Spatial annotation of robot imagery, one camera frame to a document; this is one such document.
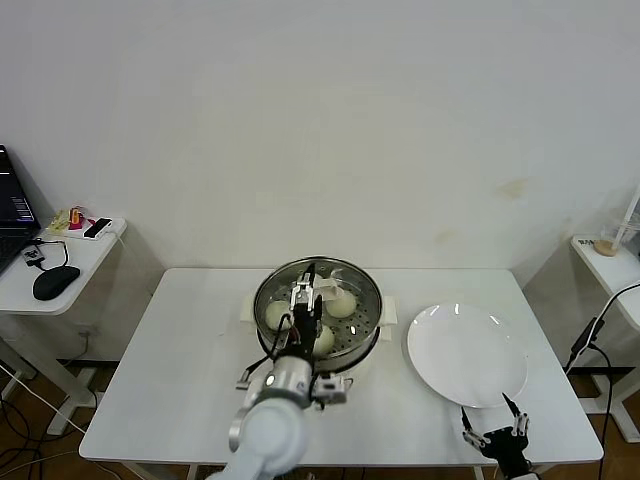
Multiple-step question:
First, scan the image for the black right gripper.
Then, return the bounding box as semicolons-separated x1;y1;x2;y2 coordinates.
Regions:
460;393;532;480

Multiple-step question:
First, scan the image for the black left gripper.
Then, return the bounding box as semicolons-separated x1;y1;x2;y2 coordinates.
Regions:
289;263;325;359

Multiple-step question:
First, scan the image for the white steamed baozi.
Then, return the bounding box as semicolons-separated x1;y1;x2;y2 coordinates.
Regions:
324;289;357;319
313;324;335;357
264;299;294;331

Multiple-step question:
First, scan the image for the round glass pot lid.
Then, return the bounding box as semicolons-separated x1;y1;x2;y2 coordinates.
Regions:
253;256;384;362

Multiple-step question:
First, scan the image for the perforated steel steamer basket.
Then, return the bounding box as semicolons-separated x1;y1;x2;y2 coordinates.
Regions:
240;255;399;374

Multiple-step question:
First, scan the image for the large white plate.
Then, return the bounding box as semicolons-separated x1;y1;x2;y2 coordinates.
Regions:
406;302;530;410

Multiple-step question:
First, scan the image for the cream electric pot base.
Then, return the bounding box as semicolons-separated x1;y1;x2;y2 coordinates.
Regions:
240;294;400;394

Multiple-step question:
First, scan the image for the white rod wooden base stand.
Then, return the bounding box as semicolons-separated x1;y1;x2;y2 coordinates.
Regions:
593;183;640;257

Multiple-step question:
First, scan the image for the white laptop side table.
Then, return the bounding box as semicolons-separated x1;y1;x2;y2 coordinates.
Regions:
0;217;127;436

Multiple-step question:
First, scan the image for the black and white device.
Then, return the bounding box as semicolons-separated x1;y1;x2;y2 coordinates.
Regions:
81;217;112;240

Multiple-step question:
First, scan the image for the black computer mouse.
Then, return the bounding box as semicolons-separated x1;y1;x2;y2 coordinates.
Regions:
31;265;81;302

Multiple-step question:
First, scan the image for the black laptop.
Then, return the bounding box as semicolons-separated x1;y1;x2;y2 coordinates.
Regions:
0;144;41;276

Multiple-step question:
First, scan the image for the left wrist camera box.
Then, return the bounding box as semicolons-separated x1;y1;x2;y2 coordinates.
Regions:
313;375;350;405

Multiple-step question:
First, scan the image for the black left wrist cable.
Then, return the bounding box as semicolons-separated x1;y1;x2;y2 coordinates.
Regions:
235;312;301;390

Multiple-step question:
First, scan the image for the black dongle with cable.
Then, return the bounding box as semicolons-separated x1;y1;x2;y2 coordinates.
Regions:
22;238;70;271

